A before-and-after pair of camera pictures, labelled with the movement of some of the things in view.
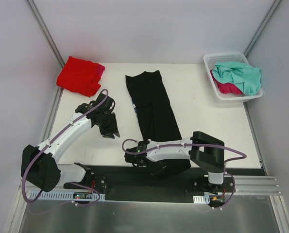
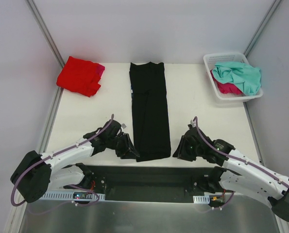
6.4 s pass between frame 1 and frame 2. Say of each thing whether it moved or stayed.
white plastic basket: stayed
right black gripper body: moved
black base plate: stayed
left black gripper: moved
